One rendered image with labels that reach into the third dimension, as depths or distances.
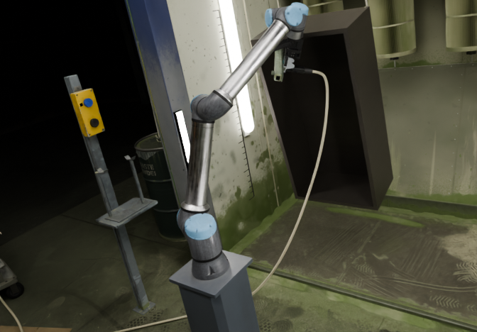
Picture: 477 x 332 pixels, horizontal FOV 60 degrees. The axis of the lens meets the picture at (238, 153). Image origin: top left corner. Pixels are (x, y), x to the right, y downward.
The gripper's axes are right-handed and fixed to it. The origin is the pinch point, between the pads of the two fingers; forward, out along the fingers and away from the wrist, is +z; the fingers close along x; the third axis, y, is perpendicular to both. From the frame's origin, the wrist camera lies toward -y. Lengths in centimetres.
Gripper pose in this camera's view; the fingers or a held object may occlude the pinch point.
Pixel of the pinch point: (283, 68)
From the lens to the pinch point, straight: 235.5
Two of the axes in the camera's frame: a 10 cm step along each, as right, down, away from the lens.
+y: 9.9, 1.2, 0.1
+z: -1.0, 7.1, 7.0
